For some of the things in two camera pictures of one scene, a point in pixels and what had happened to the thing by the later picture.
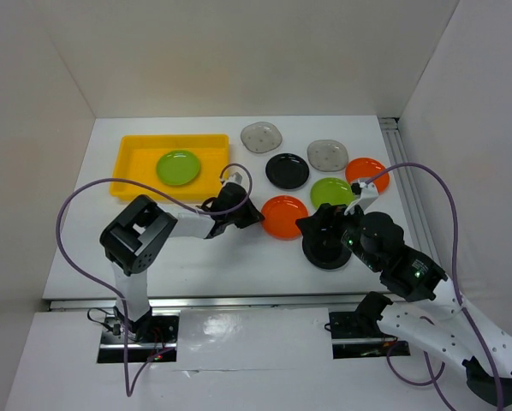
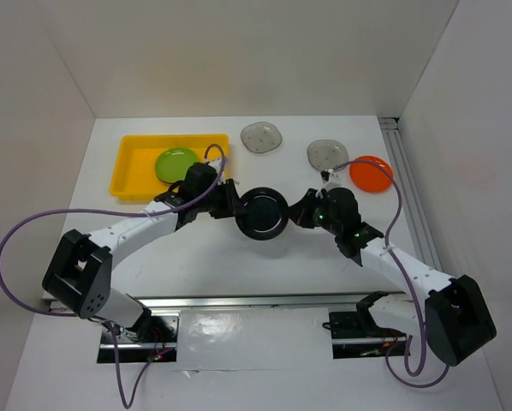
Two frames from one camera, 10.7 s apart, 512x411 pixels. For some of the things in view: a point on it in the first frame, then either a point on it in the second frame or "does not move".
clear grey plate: (261, 137) does not move
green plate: (178, 168) does not move
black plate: (325, 251) -> (265, 213)
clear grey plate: (327, 155) does not move
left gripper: (251, 217) -> (230, 206)
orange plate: (366, 169) does not move
